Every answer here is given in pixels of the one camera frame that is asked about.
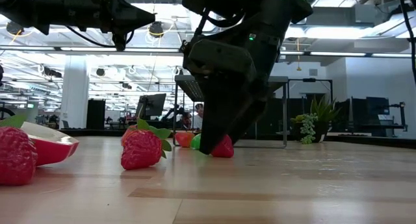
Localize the person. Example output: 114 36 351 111
191 103 204 131

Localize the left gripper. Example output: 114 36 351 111
94 0 156 51

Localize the grey perforated metal stand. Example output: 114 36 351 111
174 75 290 149

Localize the red toy strawberry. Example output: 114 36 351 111
210 134 235 159
120 118 173 171
0 114 39 186

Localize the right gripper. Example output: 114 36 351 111
180 22 283 155

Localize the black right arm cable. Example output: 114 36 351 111
398 0 416 86

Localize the potted succulent plant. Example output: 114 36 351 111
290 95 342 145

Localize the black background gantry frame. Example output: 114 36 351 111
290 77 334 121

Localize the background workstation desk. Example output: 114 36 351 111
333 96 409 138

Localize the black ceiling lamp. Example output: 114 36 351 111
148 21 165 39
5 21 24 36

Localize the black background cabinet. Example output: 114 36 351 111
86 99 107 131

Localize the white building column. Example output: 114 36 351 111
59 56 90 130

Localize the black background monitor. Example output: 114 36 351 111
135 93 167 121

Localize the toy apple half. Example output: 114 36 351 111
19 121 80 168

